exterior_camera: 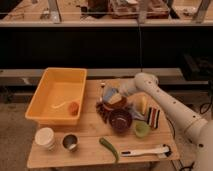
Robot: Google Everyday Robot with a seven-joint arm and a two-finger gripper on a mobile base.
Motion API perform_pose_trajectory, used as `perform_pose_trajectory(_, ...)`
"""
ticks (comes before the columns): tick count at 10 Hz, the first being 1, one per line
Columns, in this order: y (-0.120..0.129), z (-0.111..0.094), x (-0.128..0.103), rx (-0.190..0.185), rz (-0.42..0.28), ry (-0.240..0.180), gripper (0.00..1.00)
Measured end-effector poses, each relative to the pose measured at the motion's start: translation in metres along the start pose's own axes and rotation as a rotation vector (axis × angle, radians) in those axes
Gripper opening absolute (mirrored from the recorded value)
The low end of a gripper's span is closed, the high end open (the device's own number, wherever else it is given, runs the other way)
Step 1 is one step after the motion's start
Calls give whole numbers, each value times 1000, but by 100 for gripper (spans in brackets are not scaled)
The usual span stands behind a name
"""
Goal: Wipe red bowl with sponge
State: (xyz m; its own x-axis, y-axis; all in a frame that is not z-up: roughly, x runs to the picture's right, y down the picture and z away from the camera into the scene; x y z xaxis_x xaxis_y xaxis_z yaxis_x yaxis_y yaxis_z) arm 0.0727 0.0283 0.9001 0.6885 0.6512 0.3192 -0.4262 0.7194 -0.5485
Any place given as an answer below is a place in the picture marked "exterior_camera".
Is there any red bowl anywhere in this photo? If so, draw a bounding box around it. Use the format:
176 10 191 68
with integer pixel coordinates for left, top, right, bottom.
103 97 127 110

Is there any blue yellow sponge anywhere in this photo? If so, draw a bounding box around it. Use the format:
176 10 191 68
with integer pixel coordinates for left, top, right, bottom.
103 87 122 104

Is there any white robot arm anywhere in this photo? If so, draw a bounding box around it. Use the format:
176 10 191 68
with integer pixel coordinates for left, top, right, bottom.
118 72 213 171

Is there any yellow sponge block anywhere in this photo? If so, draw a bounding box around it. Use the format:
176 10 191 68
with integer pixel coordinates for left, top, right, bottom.
132 95 148 116

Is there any dark purple bowl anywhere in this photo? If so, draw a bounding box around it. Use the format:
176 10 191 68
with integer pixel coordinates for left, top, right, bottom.
109 109 132 134

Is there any dark brown pinecone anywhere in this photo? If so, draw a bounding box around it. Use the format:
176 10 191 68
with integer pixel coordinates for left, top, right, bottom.
96 102 109 123

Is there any wooden table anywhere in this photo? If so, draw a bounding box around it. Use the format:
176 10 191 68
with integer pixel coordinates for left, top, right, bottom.
27 80 180 169

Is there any striped black red cloth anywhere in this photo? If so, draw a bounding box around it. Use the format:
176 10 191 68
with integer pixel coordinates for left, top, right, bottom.
147 107 160 129

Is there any small green cup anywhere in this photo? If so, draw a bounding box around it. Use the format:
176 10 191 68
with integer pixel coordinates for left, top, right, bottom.
134 121 150 138

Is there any orange ball in bin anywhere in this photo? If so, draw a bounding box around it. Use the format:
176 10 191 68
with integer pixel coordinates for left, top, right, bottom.
68 102 79 116

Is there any green chili pepper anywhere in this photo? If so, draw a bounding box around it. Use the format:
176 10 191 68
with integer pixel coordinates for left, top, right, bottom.
99 138 119 163

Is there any yellow spoon in bin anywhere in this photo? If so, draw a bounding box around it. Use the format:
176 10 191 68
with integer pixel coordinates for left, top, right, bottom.
50 99 79 110

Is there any yellow plastic bin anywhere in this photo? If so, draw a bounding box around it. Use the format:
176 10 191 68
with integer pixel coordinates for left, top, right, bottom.
25 68 87 125

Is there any small metal cup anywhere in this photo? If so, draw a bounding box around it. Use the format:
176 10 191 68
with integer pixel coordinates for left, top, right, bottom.
62 134 78 152

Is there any white paper cup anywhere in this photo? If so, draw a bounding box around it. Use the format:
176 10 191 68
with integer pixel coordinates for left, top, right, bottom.
35 127 55 150

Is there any white handled brush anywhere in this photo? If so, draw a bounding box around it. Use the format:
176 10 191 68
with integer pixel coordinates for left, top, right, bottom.
121 144 171 158

